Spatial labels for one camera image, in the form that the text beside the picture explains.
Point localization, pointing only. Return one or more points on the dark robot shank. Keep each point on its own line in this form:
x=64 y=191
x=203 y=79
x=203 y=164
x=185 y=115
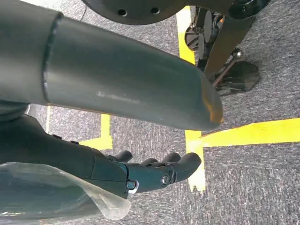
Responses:
x=227 y=43

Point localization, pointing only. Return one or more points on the black caster wheels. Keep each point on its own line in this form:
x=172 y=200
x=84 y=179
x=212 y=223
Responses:
x=191 y=38

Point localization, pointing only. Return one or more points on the black round plate with holes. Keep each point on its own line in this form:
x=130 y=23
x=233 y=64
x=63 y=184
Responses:
x=140 y=12

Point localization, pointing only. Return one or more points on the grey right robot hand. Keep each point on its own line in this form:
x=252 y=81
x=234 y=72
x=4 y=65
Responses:
x=117 y=77

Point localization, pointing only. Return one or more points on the clear plastic film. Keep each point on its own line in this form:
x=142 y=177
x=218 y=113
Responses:
x=112 y=205

